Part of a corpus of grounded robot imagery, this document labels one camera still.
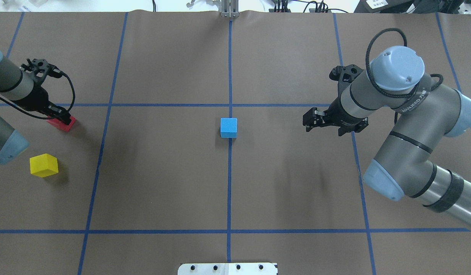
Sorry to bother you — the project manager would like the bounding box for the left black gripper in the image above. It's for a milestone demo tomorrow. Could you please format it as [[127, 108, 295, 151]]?
[[23, 86, 72, 125]]

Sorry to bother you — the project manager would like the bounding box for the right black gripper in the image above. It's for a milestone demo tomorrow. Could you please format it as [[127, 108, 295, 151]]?
[[303, 98, 369, 136]]

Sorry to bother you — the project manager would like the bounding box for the red foam block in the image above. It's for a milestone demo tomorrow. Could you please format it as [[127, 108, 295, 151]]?
[[46, 116, 76, 132]]

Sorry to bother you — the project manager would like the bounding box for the blue foam block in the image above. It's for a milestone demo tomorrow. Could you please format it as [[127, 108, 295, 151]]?
[[220, 117, 238, 139]]

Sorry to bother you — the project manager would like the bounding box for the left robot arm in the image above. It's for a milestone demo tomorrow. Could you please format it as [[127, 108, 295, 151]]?
[[0, 51, 76, 165]]

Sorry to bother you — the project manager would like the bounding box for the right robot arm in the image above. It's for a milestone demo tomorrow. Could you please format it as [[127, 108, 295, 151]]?
[[302, 45, 471, 229]]

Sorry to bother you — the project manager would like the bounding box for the yellow foam block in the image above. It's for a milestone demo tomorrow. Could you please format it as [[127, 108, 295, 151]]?
[[29, 154, 59, 178]]

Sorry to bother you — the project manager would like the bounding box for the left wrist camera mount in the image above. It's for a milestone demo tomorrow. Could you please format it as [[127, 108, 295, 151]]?
[[20, 58, 65, 86]]

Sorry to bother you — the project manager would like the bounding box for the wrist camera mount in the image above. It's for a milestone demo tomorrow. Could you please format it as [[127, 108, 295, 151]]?
[[20, 58, 65, 86], [329, 64, 363, 96]]

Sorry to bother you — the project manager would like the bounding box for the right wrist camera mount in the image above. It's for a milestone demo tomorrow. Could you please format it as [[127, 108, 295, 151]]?
[[329, 64, 363, 96]]

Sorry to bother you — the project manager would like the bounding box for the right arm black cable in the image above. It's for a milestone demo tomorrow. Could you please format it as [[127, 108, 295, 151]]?
[[364, 28, 444, 100]]

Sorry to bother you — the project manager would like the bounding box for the white camera stand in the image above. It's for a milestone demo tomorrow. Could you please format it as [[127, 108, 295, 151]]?
[[177, 262, 278, 275]]

